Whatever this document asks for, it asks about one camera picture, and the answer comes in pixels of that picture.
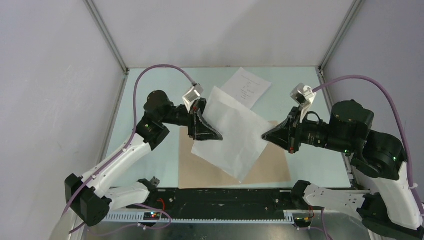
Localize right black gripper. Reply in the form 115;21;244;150
261;104;352;154

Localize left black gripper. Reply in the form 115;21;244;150
160;98;225;142

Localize brown cardboard folder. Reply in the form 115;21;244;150
178;127;292;189

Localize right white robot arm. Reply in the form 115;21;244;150
262;100;424;240

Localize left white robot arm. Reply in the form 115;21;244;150
64;90;223;227

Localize printed white paper sheet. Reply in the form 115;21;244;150
220;67;272;109

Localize left circuit board with LEDs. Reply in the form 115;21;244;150
143;211;162;221

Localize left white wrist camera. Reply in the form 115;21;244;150
182;83;204;112

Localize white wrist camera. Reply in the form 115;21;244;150
182;83;204;112
290;83;317;123

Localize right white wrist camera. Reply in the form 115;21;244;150
290;83;317;123

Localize aluminium frame rail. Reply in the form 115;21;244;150
101;211;294;224

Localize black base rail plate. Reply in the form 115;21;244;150
144;188;311;220

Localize right circuit board with wires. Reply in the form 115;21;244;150
293;215;314;229

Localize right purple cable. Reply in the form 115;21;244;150
311;74;424;216

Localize purple cable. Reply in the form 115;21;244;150
311;74;424;216
61;64;200;234

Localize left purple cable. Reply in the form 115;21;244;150
61;64;200;234

